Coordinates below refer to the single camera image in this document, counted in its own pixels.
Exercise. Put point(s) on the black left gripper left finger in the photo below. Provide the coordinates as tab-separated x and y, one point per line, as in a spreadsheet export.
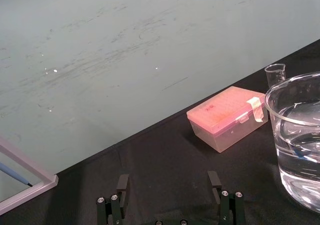
123	200

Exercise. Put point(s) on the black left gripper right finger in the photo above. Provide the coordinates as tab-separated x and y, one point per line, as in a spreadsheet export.
226	205

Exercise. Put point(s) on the large clear glass beaker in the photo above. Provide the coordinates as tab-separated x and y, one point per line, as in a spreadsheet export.
297	140

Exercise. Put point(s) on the small clear glass beaker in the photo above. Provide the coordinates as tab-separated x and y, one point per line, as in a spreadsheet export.
275	75

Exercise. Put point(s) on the black table cloth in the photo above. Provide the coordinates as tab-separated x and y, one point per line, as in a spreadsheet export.
175	175

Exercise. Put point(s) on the pink translucent plastic box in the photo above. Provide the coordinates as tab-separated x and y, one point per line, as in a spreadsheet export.
226	117

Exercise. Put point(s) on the blue pipette with dark tip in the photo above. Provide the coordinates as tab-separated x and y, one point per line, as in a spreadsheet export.
13	173

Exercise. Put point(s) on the pale wall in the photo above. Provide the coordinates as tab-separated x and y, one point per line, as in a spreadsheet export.
125	47

